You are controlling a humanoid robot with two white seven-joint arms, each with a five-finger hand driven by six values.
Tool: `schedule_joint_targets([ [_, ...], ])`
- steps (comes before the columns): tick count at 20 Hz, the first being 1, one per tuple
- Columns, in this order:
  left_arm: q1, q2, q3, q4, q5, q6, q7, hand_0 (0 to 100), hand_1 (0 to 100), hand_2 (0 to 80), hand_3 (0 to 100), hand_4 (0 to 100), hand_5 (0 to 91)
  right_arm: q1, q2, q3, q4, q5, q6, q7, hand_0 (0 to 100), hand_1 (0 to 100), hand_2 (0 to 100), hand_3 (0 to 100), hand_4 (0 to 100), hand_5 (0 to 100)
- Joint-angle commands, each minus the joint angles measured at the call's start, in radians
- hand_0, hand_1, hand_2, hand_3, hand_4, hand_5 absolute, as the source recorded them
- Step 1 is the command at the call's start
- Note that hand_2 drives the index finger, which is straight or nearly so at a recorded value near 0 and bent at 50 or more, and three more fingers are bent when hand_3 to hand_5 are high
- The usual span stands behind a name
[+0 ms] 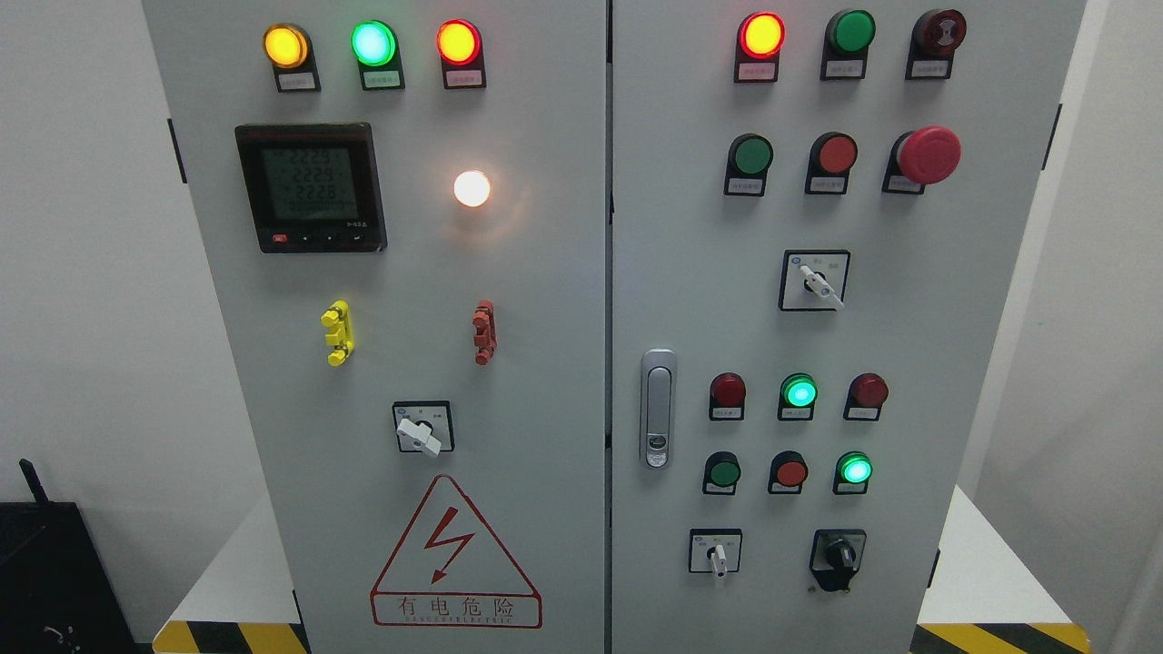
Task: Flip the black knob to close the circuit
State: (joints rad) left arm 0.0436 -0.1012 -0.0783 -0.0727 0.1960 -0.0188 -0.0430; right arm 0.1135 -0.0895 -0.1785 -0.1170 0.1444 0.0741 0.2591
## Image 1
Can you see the black rotary knob switch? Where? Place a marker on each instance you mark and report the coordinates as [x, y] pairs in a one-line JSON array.
[[835, 557]]

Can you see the dark red indicator left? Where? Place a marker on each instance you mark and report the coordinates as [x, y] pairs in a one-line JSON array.
[[727, 397]]

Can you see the dark red indicator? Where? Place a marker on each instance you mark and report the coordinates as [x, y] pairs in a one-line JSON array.
[[727, 397], [867, 395]]

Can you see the white indicator light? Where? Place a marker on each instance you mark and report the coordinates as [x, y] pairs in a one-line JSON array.
[[472, 188]]

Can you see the green push button lower row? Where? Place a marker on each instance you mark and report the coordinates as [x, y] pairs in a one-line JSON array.
[[721, 473]]

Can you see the grey left cabinet door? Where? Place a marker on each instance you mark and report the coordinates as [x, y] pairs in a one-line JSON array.
[[530, 425]]

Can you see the grey cabinet door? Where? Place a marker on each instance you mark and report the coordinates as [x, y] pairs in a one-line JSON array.
[[699, 273], [530, 425]]

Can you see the lit green indicator middle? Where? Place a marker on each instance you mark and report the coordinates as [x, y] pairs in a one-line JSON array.
[[798, 393]]

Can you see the green push button second row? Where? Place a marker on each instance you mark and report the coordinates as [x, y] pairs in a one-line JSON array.
[[748, 161]]

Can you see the red push button lower row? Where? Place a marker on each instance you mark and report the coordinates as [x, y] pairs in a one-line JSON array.
[[788, 472]]

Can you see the grey right cabinet door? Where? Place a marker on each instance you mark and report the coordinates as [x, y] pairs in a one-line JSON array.
[[699, 273]]

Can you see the red electric hazard warning sticker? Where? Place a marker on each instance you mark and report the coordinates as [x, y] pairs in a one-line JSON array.
[[450, 570]]

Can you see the dark red indicator right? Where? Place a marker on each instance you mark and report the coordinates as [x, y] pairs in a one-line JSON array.
[[867, 395]]

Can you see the black digital power meter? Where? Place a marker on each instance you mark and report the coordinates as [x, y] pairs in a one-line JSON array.
[[313, 188]]

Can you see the red push button second row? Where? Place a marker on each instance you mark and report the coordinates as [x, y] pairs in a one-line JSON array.
[[830, 160]]

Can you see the lit green button lower row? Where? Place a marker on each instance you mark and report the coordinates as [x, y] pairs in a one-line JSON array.
[[853, 470]]

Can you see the red indicator light top left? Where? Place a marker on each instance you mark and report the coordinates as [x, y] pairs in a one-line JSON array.
[[460, 48]]

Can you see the lit red indicator right door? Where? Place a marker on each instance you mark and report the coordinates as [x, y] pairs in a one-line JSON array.
[[761, 36]]

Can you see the green indicator light top left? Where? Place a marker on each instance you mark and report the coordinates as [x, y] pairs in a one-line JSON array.
[[378, 56]]

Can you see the red emergency stop button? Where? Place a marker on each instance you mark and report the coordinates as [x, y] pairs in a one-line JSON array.
[[927, 155]]

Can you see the green push button top right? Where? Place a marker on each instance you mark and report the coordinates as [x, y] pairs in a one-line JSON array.
[[848, 36]]

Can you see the yellow indicator light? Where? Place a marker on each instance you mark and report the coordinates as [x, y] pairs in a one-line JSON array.
[[289, 48]]

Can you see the dark red buzzer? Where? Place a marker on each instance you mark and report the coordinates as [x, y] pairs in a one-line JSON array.
[[936, 36]]

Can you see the white platform with hazard stripes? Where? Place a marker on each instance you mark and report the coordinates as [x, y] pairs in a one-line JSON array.
[[982, 599]]

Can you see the black box with antenna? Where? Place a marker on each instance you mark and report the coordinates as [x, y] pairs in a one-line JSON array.
[[55, 596]]

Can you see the silver cabinet door handle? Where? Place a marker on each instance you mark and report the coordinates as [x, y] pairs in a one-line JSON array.
[[658, 369]]

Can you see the white selector switch left door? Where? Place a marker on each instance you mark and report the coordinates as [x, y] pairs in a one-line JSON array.
[[424, 426]]

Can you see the white selector switch upper right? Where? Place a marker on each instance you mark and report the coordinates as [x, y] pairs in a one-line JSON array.
[[814, 280]]

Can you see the white selector switch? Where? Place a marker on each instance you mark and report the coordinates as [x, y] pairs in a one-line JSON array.
[[715, 551], [814, 280]]

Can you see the white selector switch lower right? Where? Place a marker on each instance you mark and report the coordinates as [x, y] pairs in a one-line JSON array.
[[715, 551]]

